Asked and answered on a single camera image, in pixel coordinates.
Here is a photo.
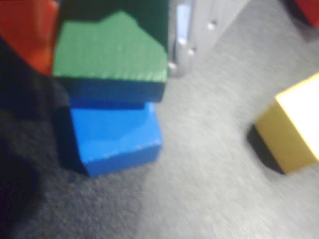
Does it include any green wooden cube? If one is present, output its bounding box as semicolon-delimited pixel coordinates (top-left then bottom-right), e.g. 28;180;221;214
52;0;170;104

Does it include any yellow wooden cube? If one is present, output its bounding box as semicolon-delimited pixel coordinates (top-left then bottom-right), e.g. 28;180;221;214
255;72;319;175

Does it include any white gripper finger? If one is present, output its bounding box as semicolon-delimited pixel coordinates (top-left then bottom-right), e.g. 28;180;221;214
167;0;250;78

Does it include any red wooden cube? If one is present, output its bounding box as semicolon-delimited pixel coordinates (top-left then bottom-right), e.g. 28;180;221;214
294;0;319;27

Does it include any blue wooden cube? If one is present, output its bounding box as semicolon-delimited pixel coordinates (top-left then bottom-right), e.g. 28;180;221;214
55;97;163;178

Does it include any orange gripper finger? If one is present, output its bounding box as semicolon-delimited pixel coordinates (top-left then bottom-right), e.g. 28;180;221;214
0;0;60;76

